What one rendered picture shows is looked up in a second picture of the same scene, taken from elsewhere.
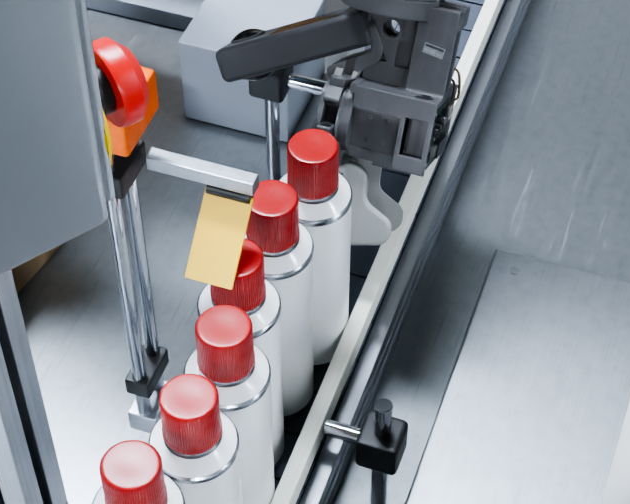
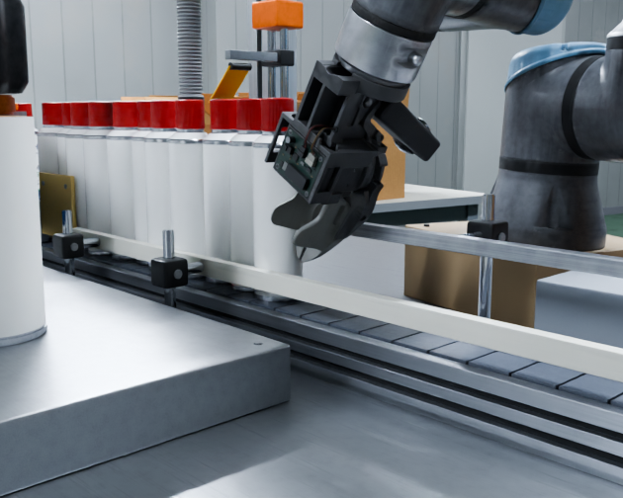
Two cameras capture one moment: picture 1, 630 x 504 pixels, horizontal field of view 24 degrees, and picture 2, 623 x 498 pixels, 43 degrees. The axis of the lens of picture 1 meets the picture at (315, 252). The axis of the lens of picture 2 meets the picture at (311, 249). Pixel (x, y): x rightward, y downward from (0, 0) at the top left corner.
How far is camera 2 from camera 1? 1.43 m
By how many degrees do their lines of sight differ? 100
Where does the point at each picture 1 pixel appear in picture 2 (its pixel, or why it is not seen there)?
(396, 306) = (278, 316)
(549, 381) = (146, 332)
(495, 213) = (375, 422)
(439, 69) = (306, 102)
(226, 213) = (233, 74)
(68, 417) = not seen: hidden behind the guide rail
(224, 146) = not seen: hidden behind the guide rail
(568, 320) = (184, 347)
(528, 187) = (397, 444)
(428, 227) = (341, 334)
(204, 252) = (229, 91)
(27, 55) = not seen: outside the picture
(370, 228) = (281, 211)
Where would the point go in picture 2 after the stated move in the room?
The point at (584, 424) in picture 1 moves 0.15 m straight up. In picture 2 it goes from (97, 332) to (89, 161)
